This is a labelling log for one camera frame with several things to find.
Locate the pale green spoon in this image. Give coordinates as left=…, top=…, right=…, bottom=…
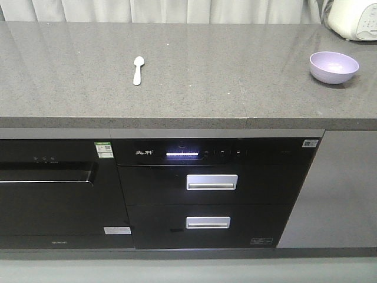
left=133, top=56, right=144, bottom=85

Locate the purple bowl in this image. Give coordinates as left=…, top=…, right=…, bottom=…
left=309, top=51, right=359, bottom=84

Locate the black disinfection cabinet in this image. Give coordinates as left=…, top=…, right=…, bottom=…
left=110, top=129, right=324, bottom=249

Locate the black built-in dishwasher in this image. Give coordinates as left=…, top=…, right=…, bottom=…
left=1, top=128, right=134, bottom=249

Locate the grey cabinet door right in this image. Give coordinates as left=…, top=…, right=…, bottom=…
left=279, top=131, right=376, bottom=248

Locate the white pleated curtain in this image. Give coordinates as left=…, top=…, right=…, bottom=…
left=1, top=0, right=325, bottom=24

